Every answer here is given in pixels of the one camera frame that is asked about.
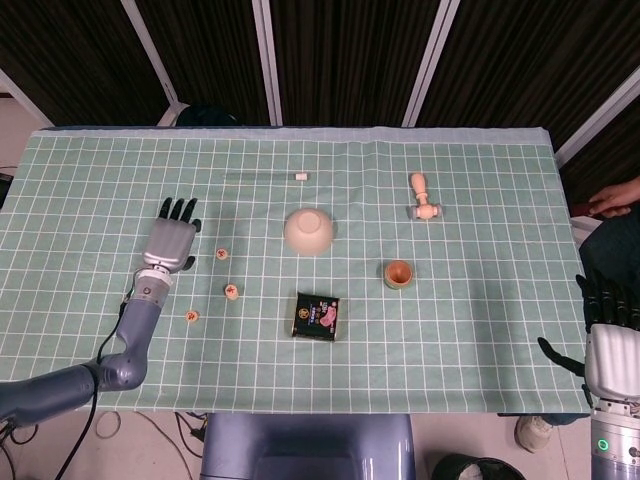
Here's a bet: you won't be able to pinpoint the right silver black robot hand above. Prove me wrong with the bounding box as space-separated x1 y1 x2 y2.
536 272 640 401

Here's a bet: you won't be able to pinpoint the bystander's bare hand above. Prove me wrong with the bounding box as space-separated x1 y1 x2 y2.
587 178 640 220

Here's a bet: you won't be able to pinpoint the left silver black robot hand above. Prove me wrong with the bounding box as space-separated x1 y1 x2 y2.
142 196 202 275

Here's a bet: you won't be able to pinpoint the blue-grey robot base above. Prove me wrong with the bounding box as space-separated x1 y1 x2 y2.
199 413 417 480

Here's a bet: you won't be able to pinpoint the green grid-patterned table mat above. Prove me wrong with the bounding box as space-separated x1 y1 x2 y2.
0 127 591 415

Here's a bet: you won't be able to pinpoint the bystander's dark trousers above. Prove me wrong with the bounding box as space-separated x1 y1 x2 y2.
579 214 640 289

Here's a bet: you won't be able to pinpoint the beige shoe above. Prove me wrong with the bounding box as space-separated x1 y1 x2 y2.
514 414 554 454

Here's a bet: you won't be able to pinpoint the black bag behind table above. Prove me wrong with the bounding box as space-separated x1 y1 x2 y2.
175 103 241 129

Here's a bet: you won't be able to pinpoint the upturned beige bowl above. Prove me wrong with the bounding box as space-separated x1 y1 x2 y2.
283 208 339 257

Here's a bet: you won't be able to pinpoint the glass tube with white stopper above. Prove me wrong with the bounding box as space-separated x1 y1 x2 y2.
222 171 311 182

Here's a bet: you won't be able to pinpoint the black snack packet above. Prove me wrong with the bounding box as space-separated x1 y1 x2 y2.
289 291 342 342

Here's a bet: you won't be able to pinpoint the black waste bin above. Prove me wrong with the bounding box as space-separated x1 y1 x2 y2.
430 453 526 480

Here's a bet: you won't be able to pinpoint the dark ribbed partition panel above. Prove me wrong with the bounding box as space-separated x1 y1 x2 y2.
0 0 169 129
417 0 640 151
269 0 444 127
134 0 275 126

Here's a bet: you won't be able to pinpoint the wooden toy hammer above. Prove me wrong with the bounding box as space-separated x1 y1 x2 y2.
408 172 444 222

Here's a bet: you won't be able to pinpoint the green and orange cup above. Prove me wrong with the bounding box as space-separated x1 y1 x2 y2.
383 259 415 290

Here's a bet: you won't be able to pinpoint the white partition frame post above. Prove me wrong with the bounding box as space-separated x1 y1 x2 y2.
402 0 461 127
119 0 187 127
251 0 284 126
0 67 56 129
554 69 640 169

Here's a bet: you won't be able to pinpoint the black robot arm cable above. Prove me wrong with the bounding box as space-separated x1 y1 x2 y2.
52 298 132 480

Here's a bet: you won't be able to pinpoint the floor cable bundle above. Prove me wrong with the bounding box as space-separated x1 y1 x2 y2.
144 412 206 459

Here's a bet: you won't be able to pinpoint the beige ring on floor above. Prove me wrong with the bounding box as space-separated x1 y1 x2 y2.
95 412 123 440

